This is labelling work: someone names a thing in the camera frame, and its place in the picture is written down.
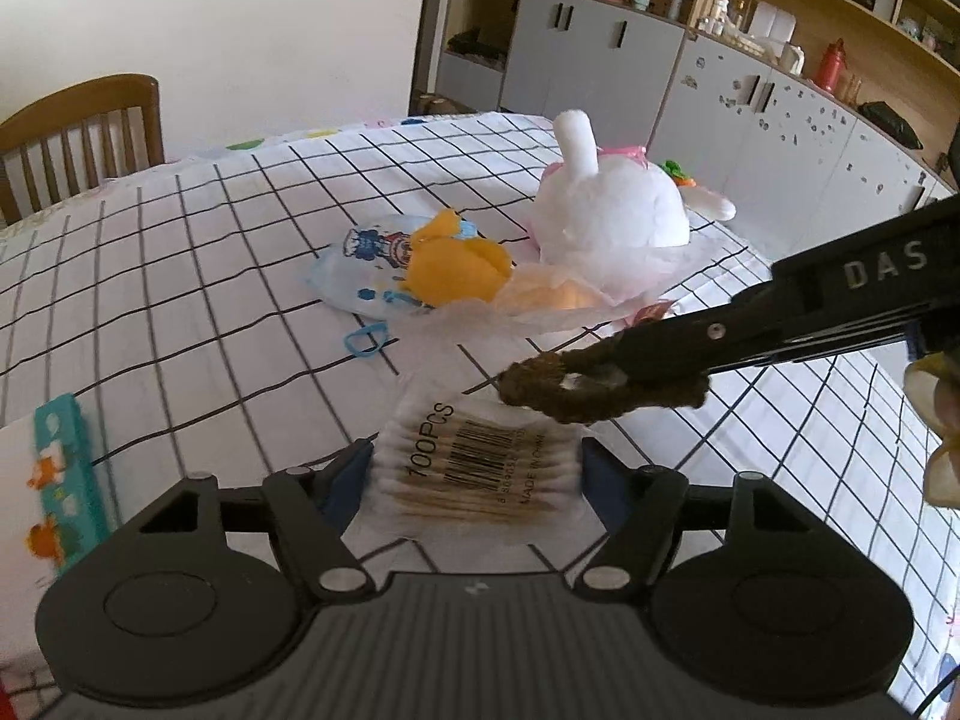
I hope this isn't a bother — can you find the checkered tablecloth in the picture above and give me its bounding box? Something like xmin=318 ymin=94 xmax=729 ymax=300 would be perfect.
xmin=0 ymin=112 xmax=960 ymax=720

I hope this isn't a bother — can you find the red bottle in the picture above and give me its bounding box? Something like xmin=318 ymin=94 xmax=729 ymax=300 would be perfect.
xmin=815 ymin=39 xmax=849 ymax=94

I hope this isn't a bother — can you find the blue printed face mask pack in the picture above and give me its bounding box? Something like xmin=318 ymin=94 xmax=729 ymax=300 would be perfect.
xmin=303 ymin=213 xmax=482 ymax=314

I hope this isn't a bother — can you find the white plastic bag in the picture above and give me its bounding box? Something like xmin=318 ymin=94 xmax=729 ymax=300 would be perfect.
xmin=390 ymin=236 xmax=752 ymax=343

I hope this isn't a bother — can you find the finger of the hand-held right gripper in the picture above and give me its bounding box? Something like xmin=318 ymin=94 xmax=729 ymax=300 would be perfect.
xmin=570 ymin=280 xmax=797 ymax=387

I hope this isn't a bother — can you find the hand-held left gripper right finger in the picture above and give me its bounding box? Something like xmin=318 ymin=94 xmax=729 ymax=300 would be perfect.
xmin=570 ymin=435 xmax=817 ymax=605

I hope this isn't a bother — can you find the white plush rabbit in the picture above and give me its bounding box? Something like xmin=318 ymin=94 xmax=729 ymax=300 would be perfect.
xmin=528 ymin=110 xmax=738 ymax=272

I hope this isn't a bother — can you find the brown fuzzy scrunchie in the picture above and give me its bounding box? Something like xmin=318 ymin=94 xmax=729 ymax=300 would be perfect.
xmin=498 ymin=350 xmax=711 ymax=423

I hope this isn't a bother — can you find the white and teal card pack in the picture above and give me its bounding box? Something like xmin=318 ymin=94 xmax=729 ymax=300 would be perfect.
xmin=0 ymin=392 xmax=115 ymax=595

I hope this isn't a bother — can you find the wooden shelf unit with cabinets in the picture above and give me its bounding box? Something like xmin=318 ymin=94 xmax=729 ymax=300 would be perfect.
xmin=648 ymin=0 xmax=960 ymax=257

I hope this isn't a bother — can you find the cotton swab pack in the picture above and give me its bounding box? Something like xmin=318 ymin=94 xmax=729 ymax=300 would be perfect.
xmin=358 ymin=379 xmax=595 ymax=545

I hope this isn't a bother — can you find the blue hair tie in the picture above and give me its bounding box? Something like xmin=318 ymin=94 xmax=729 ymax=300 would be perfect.
xmin=340 ymin=321 xmax=392 ymax=359

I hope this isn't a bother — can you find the tall storage cabinet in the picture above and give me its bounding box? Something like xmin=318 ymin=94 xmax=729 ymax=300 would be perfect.
xmin=433 ymin=0 xmax=695 ymax=145

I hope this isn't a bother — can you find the person's right hand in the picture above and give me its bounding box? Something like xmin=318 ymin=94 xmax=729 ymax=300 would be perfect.
xmin=904 ymin=355 xmax=960 ymax=509

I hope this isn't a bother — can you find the wooden chair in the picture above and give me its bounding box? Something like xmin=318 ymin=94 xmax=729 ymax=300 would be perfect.
xmin=0 ymin=73 xmax=167 ymax=225

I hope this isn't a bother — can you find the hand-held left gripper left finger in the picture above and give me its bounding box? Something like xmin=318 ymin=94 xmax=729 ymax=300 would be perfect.
xmin=120 ymin=439 xmax=377 ymax=607

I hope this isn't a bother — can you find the black pouch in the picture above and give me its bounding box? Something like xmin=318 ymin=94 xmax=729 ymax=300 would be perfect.
xmin=856 ymin=99 xmax=926 ymax=152

